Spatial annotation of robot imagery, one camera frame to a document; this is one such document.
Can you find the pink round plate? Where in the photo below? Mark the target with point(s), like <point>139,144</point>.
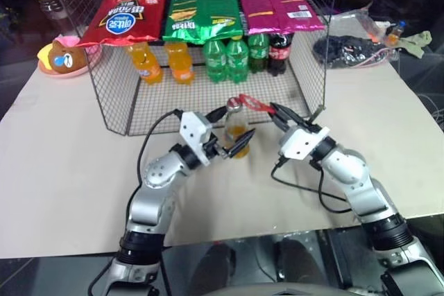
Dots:
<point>92,57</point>

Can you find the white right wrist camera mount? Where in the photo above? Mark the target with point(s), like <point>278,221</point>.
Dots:
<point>300,141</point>

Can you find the orange soda plastic bottle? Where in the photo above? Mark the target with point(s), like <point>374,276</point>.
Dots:
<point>147,65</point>
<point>180,63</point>

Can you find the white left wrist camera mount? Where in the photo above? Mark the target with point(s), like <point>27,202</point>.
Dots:
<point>194,133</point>

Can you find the clear plastic bag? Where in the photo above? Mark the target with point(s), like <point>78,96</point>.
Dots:
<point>357,18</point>

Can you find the glass bottle with orange drink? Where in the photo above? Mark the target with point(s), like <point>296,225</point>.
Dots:
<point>234,129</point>

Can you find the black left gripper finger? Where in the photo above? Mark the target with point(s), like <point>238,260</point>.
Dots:
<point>216,114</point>
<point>239,143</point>

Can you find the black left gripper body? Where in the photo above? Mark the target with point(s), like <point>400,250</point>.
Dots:
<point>213,148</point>

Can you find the small orange drink bottle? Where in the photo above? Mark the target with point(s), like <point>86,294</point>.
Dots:
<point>394,34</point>

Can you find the green soda plastic bottle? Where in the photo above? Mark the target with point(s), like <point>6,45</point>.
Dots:
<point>215,63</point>
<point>237,60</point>
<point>259,51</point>

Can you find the olive green cloth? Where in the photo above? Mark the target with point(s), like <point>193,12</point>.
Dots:
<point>418,43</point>

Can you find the cola plastic bottle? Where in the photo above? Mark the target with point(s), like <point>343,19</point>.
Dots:
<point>279,53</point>

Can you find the magenta chips bag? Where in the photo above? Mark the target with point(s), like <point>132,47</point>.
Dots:
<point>258,5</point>
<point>298,5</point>

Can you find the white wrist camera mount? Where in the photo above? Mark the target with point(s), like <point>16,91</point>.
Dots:
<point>194,133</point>
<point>300,141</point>

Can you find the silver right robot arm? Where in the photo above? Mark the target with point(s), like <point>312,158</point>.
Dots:
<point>360,185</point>

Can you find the brown bear plush toy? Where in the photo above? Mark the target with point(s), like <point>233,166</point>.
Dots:
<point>66,60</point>

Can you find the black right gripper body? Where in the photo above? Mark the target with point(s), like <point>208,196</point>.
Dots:
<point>297,123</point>

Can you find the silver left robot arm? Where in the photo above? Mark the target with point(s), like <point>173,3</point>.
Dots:
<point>152,199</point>

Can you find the red chips bag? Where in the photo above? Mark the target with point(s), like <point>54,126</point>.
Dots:
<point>123,15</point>

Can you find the green chips bag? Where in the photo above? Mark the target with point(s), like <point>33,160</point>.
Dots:
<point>222,8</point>
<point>182,15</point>

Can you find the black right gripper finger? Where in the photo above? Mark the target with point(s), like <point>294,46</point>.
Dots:
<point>284,111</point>
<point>279,121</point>

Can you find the red bottle opener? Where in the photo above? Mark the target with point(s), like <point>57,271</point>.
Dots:
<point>253,102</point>

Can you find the silver bottle cap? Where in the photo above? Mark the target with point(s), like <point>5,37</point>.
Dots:
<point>234,102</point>

